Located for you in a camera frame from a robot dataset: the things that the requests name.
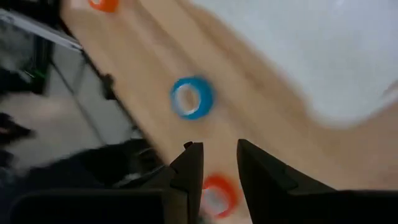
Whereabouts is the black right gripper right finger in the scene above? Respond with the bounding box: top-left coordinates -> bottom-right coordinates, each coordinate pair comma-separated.
236,138 -> 341,224

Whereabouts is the large white plastic bin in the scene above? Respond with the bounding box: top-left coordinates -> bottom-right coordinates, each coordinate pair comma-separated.
189,0 -> 398,129

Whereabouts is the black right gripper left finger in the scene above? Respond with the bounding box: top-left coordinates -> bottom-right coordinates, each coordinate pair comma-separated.
161,141 -> 205,224

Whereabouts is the blue tape roll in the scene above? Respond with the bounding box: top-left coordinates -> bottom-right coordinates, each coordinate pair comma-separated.
169,75 -> 216,121

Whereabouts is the orange tape roll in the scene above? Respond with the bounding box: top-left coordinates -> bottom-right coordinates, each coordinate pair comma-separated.
200,173 -> 243,219
88,0 -> 121,14

